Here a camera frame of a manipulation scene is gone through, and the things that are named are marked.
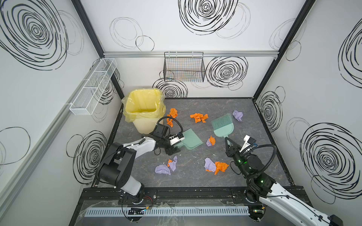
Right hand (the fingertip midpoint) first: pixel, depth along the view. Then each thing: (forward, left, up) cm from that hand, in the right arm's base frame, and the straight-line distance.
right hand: (222, 140), depth 73 cm
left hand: (+6, +25, -17) cm, 30 cm away
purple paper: (-9, +33, -19) cm, 39 cm away
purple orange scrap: (-6, +28, -19) cm, 34 cm away
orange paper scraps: (+29, +10, -18) cm, 35 cm away
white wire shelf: (+13, +71, +14) cm, 74 cm away
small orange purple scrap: (+9, +3, -18) cm, 21 cm away
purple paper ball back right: (+31, -20, -18) cm, 41 cm away
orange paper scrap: (+32, +29, -18) cm, 47 cm away
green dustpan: (+10, +16, -20) cm, 28 cm away
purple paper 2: (-6, +5, -19) cm, 21 cm away
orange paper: (-7, -1, -19) cm, 20 cm away
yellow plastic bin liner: (+32, +53, -6) cm, 62 cm away
